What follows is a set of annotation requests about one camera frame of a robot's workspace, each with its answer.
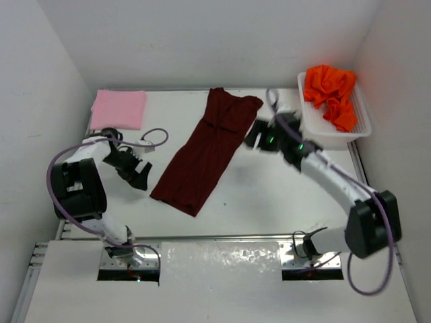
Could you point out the dark red t-shirt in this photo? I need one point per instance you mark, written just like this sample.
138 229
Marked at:
197 166

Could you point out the metal base plate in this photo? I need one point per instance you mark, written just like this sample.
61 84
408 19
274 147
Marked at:
141 258
293 258

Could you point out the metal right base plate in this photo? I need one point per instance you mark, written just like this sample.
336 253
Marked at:
293 258

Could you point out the orange t-shirt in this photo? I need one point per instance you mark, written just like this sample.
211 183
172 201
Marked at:
333 87

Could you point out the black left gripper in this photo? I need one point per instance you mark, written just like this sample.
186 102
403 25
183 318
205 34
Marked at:
137 180

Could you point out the white plastic basket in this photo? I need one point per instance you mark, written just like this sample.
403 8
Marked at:
318 128

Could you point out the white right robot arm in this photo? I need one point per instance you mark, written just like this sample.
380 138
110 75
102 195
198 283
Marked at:
372 216

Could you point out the pink t-shirt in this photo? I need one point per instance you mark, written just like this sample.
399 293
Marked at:
118 109

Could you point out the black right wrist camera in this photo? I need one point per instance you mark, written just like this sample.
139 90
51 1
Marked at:
286 108

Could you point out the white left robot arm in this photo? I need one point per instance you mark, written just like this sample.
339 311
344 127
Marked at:
78 194

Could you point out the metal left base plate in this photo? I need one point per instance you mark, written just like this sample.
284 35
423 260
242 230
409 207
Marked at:
141 258

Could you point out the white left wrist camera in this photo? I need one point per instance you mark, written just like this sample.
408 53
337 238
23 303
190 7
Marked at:
144 147

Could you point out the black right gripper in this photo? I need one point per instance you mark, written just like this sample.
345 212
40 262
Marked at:
251 138

